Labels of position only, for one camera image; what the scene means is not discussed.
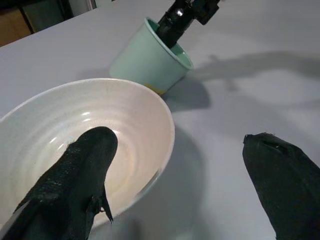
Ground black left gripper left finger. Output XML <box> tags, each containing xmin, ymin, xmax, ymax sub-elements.
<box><xmin>0</xmin><ymin>126</ymin><xmax>119</xmax><ymax>240</ymax></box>

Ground mint green cup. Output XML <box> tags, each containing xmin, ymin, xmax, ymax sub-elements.
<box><xmin>108</xmin><ymin>16</ymin><xmax>195</xmax><ymax>96</ymax></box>

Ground brown cardboard box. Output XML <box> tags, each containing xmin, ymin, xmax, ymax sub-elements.
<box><xmin>0</xmin><ymin>8</ymin><xmax>34</xmax><ymax>48</ymax></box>

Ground white ceramic bowl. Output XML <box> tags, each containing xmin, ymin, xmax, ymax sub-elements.
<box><xmin>0</xmin><ymin>77</ymin><xmax>176</xmax><ymax>232</ymax></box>

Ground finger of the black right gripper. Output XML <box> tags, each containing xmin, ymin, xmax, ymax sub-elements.
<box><xmin>157</xmin><ymin>0</ymin><xmax>201</xmax><ymax>49</ymax></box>

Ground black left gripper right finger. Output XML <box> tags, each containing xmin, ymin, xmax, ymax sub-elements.
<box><xmin>242</xmin><ymin>132</ymin><xmax>320</xmax><ymax>240</ymax></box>

